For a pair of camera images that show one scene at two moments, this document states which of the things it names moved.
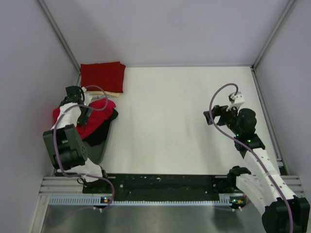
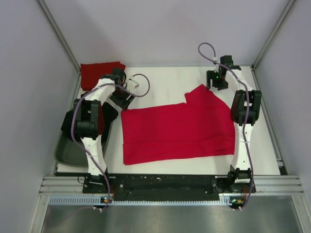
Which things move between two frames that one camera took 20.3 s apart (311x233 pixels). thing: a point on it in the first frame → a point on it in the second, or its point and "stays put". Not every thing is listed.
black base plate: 160,187 stays put
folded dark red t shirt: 110,74 stays put
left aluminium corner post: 46,10 stays put
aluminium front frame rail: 56,185 stays put
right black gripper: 222,111 → 220,86
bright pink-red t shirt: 101,111 → 203,126
